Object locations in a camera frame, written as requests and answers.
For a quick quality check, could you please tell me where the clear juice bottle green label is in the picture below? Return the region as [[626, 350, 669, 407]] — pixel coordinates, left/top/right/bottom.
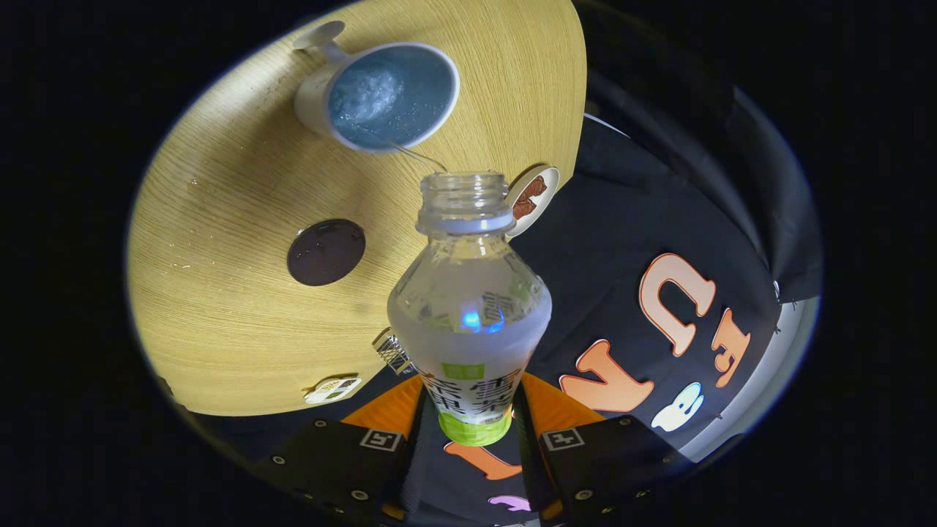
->
[[387, 171, 553, 447]]

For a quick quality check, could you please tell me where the small white dish of beans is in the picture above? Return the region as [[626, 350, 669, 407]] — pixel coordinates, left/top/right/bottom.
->
[[304, 376, 363, 405]]

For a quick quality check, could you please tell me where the metal mesh holder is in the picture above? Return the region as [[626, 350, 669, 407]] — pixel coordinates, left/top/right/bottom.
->
[[372, 327, 414, 375]]

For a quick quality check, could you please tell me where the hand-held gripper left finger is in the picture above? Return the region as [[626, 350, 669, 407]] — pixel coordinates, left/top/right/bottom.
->
[[253, 373, 440, 524]]

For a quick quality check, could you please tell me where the wooden table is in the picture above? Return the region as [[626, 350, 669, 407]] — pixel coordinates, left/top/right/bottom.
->
[[126, 0, 588, 418]]

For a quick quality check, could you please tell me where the small beige plate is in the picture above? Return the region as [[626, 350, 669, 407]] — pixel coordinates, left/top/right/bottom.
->
[[505, 165, 561, 239]]

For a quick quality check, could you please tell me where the white cup blue inside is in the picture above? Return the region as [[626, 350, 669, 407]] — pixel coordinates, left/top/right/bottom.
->
[[293, 20, 462, 154]]

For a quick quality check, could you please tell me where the dark brown round coaster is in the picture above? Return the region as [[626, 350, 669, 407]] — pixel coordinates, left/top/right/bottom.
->
[[286, 218, 367, 287]]

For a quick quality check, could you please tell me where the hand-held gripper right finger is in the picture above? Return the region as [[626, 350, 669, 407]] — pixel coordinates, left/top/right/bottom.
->
[[512, 371, 696, 524]]

